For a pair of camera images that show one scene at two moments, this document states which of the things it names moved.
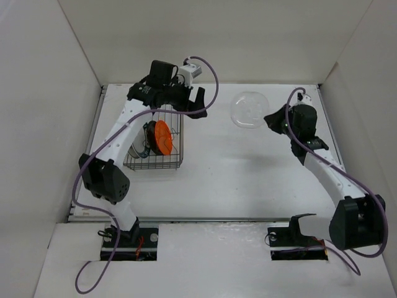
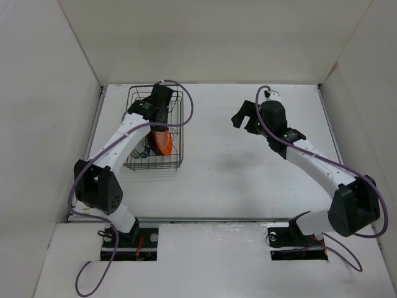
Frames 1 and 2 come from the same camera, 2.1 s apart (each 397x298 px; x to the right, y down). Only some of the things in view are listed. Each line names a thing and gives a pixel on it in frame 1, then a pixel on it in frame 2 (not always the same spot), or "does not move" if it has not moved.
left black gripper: (190, 106) to (160, 128)
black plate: (151, 133) does not move
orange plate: (163, 137) does not move
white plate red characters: (132, 152) does not move
